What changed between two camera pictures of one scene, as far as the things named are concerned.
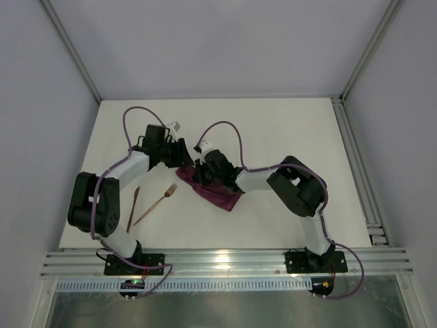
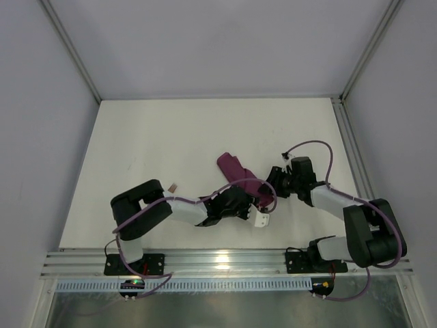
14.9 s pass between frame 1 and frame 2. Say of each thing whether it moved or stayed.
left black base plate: stayed
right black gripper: moved
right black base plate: stayed
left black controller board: stayed
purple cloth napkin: moved
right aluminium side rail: stayed
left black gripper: moved
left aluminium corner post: stayed
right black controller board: stayed
